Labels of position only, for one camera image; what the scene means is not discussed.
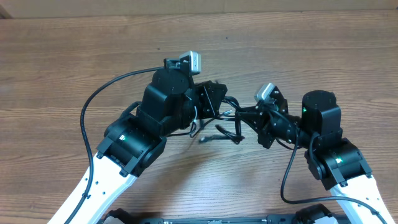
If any black usb cable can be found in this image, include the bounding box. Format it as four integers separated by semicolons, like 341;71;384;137
164;96;246;146

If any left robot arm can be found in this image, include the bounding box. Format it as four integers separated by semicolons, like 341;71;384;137
50;67;228;223

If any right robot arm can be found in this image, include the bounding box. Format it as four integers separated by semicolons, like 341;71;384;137
235;83;394;223

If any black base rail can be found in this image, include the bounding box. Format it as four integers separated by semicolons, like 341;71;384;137
98;204;350;224

